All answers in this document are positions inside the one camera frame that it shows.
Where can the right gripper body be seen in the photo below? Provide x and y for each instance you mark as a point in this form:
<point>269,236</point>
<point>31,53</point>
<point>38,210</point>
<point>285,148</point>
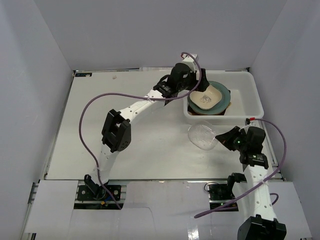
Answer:
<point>244,146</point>

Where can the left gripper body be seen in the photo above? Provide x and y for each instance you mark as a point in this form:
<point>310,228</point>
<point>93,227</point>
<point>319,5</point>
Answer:
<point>203,81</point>

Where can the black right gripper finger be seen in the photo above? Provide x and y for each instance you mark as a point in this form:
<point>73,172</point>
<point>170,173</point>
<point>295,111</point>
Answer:
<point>232,145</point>
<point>227,138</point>

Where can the cream panda dish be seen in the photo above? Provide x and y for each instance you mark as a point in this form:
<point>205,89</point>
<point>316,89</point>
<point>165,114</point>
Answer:
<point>207,99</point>

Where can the clear glass plate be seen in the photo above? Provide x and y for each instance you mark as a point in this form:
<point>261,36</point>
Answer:
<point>203,135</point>

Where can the blue round plate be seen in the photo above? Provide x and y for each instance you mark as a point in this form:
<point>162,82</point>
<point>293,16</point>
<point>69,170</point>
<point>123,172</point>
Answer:
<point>226,94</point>

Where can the square brown glazed plate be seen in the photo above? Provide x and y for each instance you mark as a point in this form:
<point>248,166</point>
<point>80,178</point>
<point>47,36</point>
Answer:
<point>218,110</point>

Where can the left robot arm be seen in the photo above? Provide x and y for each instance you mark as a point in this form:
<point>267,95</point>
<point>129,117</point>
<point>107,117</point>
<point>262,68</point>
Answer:
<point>117,128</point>

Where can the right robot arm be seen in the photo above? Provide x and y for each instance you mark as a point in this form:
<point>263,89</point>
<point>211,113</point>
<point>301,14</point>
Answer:
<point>251,192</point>

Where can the white plastic bin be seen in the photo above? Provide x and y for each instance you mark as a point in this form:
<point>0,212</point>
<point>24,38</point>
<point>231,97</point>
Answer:
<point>244,99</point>

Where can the small black label sticker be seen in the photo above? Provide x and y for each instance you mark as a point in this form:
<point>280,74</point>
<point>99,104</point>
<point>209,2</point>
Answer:
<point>82,74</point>

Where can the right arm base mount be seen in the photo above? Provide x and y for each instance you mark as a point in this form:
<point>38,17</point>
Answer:
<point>219,193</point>

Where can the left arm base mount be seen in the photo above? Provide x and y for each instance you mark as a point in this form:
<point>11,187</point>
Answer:
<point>91,191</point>

